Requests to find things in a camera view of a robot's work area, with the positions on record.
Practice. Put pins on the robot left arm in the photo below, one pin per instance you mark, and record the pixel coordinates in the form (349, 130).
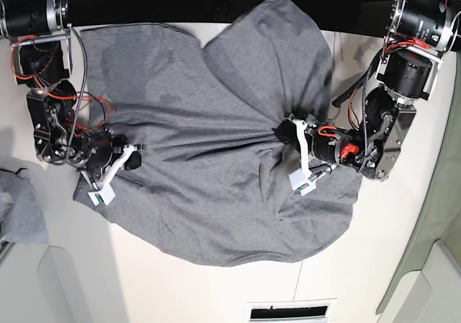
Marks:
(404, 70)

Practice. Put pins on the green chair at right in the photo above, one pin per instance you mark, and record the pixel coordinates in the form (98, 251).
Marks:
(442, 202)

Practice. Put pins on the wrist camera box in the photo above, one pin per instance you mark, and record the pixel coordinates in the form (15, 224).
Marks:
(105, 195)
(300, 182)

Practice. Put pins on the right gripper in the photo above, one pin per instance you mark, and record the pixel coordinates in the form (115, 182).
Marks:
(106, 154)

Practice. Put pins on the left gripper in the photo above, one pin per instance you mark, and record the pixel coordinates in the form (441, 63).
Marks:
(323, 147)

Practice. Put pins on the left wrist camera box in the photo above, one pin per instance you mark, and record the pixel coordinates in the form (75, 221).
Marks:
(300, 182)

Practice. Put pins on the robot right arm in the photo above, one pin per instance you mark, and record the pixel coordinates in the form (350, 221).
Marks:
(71, 126)

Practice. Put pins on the grey folded cloth pile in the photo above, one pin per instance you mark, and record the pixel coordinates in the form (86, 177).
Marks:
(22, 217)

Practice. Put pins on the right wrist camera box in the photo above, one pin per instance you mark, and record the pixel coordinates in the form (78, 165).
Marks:
(105, 195)

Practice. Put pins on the grey t-shirt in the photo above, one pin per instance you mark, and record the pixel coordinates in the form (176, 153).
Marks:
(213, 187)

